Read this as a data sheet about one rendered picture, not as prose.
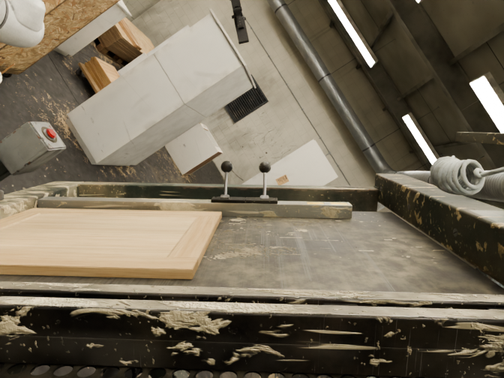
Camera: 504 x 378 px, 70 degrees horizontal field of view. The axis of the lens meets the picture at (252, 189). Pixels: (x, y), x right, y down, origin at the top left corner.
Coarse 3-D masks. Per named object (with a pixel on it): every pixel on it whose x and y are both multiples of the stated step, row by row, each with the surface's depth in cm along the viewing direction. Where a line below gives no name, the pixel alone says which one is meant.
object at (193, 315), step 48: (0, 288) 43; (48, 288) 44; (96, 288) 44; (144, 288) 44; (192, 288) 44; (240, 288) 44; (0, 336) 40; (48, 336) 40; (96, 336) 40; (144, 336) 39; (192, 336) 39; (240, 336) 39; (288, 336) 39; (336, 336) 39; (384, 336) 38; (432, 336) 38; (480, 336) 38
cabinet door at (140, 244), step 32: (0, 224) 90; (32, 224) 91; (64, 224) 92; (96, 224) 92; (128, 224) 92; (160, 224) 93; (192, 224) 92; (0, 256) 68; (32, 256) 68; (64, 256) 69; (96, 256) 69; (128, 256) 69; (160, 256) 70; (192, 256) 69
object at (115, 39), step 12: (132, 24) 721; (108, 36) 573; (120, 36) 571; (144, 36) 772; (108, 48) 577; (120, 48) 597; (132, 48) 615; (144, 48) 690; (120, 60) 633; (132, 60) 650
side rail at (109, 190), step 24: (96, 192) 134; (120, 192) 134; (144, 192) 133; (168, 192) 133; (192, 192) 133; (216, 192) 132; (240, 192) 132; (288, 192) 131; (312, 192) 131; (336, 192) 131; (360, 192) 130
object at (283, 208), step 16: (80, 208) 110; (96, 208) 110; (112, 208) 110; (128, 208) 110; (144, 208) 109; (160, 208) 109; (176, 208) 109; (192, 208) 109; (208, 208) 109; (224, 208) 108; (240, 208) 108; (256, 208) 108; (272, 208) 108; (288, 208) 108; (304, 208) 108; (320, 208) 107; (336, 208) 107
